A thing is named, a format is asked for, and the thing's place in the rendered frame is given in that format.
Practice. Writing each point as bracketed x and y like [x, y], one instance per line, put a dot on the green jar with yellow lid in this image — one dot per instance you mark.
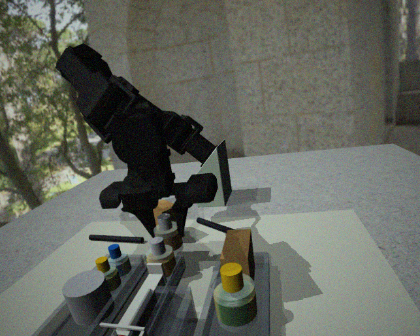
[235, 299]

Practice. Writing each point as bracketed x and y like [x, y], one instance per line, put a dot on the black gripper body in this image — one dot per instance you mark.
[200, 188]

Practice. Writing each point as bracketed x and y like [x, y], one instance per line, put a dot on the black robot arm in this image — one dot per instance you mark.
[116, 111]

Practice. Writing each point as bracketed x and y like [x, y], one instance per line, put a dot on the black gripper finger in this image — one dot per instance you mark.
[180, 210]
[147, 219]

